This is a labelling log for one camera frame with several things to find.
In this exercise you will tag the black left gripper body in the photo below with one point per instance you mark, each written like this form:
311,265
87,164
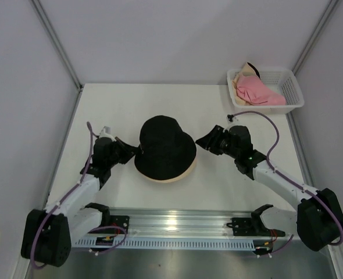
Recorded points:
118,156

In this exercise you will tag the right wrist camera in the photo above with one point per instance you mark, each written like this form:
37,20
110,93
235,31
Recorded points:
232,121

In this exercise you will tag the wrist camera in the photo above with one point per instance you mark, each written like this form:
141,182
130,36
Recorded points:
232,121
105,133

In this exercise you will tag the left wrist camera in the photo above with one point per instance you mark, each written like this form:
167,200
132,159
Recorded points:
105,133

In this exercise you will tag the right aluminium frame post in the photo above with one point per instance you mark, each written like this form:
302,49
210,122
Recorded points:
315,35

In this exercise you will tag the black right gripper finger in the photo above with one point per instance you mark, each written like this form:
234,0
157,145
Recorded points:
211,137
206,145

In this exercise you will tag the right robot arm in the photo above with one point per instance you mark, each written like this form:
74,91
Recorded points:
316,216

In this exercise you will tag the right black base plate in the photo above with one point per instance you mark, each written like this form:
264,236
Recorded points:
249,227

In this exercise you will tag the left aluminium frame post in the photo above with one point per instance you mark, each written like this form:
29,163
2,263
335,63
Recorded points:
55,41

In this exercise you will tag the cream bucket hat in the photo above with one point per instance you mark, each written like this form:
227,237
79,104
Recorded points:
180,177

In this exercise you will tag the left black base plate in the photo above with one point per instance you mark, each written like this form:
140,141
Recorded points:
121,221

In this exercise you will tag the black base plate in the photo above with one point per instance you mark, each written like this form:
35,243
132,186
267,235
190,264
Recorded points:
121,221
249,227

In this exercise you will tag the aluminium frame post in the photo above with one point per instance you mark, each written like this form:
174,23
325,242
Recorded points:
315,35
55,41

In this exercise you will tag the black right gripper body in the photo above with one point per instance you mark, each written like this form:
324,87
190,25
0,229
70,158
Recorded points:
222,145

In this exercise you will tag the black bucket hat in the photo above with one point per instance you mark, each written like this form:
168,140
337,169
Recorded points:
166,150

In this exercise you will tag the aluminium mounting rail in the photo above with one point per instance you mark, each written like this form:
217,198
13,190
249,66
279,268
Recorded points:
179,223

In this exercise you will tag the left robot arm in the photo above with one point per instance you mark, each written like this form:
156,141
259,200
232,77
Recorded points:
49,234

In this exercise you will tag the white slotted cable duct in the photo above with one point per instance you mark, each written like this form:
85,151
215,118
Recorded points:
224,244

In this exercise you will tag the beige hat in basket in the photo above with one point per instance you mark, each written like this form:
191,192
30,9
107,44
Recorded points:
247,70

